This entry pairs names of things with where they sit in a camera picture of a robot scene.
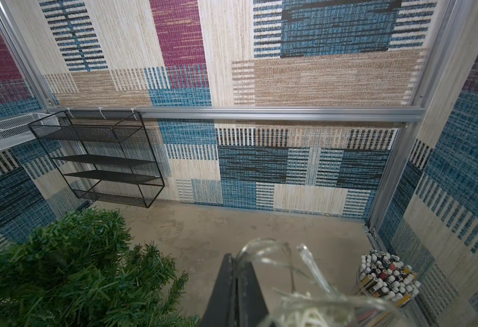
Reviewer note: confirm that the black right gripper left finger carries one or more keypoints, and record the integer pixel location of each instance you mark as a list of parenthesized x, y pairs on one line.
[(221, 308)]

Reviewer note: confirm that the white wire mesh basket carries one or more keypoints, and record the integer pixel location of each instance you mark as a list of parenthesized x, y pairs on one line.
[(15, 131)]

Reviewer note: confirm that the black wire shelf rack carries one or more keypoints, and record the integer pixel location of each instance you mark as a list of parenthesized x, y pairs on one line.
[(102, 156)]

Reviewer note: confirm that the white rattan ball string lights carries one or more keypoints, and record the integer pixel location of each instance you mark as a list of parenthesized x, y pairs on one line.
[(312, 300)]

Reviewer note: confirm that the small green christmas tree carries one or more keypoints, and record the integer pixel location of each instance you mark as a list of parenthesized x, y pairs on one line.
[(84, 271)]

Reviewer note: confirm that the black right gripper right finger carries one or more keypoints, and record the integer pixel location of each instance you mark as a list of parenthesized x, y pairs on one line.
[(251, 306)]

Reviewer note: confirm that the cup of coloured pencils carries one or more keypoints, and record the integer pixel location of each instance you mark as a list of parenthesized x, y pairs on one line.
[(386, 277)]

